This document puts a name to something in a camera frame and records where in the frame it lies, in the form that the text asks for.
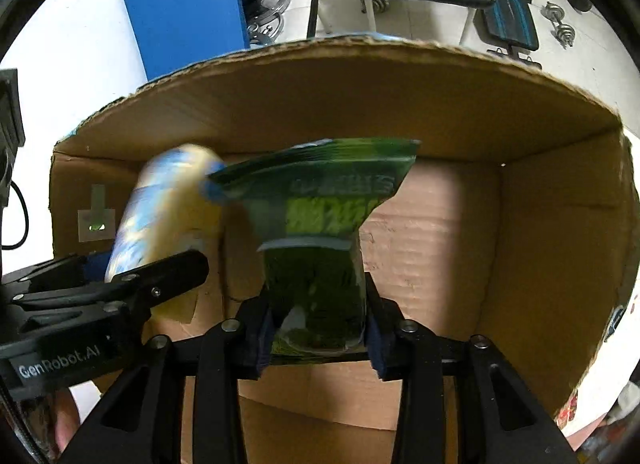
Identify chrome weight plates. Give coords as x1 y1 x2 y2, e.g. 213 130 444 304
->
241 0 291 46

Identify black blue weight bench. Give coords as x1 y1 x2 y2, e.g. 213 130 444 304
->
482 0 542 70

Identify blue foam board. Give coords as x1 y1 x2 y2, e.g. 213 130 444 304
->
124 0 250 80

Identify open cardboard box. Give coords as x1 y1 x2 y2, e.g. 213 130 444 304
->
49 37 639 463

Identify blue white tissue pack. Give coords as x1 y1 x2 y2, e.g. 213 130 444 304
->
105 143 224 281

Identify chrome dumbbell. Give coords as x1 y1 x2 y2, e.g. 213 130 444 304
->
540 2 576 49

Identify green wipes pack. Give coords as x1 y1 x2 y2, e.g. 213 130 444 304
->
209 138 420 358

